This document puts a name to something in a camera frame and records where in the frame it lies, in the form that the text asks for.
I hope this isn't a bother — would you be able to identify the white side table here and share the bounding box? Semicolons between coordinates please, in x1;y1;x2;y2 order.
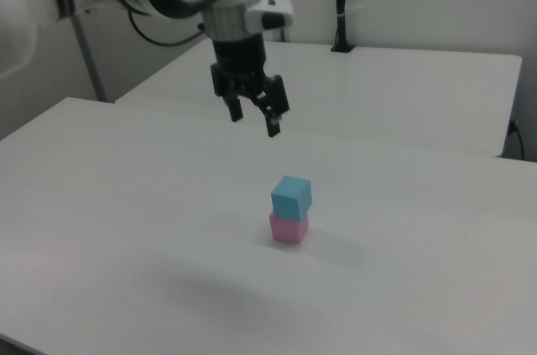
113;38;523;159

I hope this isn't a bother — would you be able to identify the pink cube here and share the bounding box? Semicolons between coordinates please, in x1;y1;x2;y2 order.
268;211;310;246

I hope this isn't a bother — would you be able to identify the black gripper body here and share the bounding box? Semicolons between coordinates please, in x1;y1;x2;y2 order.
209;32;270;101

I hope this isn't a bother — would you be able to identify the blue cube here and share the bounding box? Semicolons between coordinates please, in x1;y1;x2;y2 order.
270;175;313;222

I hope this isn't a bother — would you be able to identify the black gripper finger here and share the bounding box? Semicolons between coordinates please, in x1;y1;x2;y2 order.
253;74;291;138
224;92;246;123

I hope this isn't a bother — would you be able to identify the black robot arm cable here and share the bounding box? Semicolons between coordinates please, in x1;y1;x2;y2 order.
127;9;207;47

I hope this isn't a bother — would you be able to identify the black wall cable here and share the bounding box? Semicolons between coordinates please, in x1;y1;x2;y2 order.
508;119;526;160

